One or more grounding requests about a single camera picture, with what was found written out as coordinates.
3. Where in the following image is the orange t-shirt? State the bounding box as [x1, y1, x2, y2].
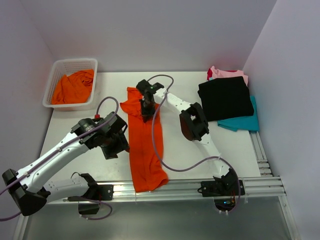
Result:
[50, 69, 95, 105]
[120, 87, 169, 193]

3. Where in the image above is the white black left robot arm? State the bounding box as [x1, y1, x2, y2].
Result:
[2, 112, 130, 216]

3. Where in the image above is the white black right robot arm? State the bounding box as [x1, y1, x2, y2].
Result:
[136, 79, 241, 197]

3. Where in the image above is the orange t-shirt in basket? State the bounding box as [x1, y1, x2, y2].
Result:
[50, 69, 95, 105]

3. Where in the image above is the pink folded t-shirt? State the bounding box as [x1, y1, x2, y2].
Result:
[206, 65, 249, 86]

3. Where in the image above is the black folded t-shirt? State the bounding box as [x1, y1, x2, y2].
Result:
[198, 76, 254, 122]

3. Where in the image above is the white plastic laundry basket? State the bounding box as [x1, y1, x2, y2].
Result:
[42, 58, 98, 111]

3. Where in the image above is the teal folded t-shirt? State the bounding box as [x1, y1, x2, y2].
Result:
[217, 95, 260, 132]

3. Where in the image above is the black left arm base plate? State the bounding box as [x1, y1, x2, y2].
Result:
[67, 184, 114, 202]

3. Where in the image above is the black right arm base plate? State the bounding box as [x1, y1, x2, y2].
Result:
[197, 180, 246, 197]

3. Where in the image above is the aluminium table frame rail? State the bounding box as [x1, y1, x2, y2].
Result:
[12, 129, 301, 240]

